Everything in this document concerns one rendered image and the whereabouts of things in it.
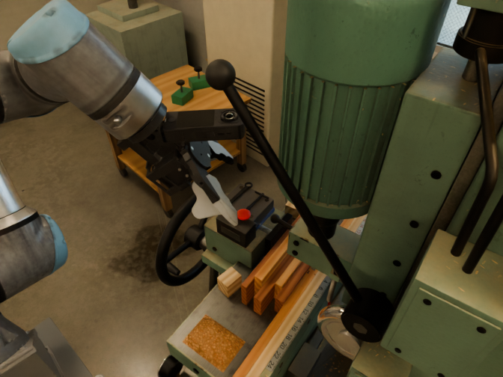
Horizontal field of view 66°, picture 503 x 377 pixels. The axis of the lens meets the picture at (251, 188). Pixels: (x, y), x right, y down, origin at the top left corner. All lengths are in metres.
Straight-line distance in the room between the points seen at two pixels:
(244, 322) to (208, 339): 0.08
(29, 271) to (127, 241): 1.15
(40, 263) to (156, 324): 0.89
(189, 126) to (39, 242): 0.63
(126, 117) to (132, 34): 2.16
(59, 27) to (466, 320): 0.51
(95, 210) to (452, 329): 2.14
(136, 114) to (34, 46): 0.13
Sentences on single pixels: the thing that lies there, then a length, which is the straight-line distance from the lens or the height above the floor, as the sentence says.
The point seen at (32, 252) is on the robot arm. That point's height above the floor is 0.88.
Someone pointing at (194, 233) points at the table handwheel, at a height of 0.84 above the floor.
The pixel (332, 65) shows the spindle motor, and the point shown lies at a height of 1.43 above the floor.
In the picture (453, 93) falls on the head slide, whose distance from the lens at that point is 0.46.
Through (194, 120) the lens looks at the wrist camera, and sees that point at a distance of 0.56.
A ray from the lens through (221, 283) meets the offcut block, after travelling 0.82.
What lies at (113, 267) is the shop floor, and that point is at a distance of 2.09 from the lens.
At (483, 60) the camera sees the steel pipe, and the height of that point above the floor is 1.46.
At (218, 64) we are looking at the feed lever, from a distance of 0.45.
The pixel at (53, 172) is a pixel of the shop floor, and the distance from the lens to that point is 2.77.
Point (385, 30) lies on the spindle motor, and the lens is 0.42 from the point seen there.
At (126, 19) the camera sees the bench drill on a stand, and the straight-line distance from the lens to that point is 2.78.
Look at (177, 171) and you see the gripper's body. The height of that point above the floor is 1.25.
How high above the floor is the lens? 1.62
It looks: 44 degrees down
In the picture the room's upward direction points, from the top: straight up
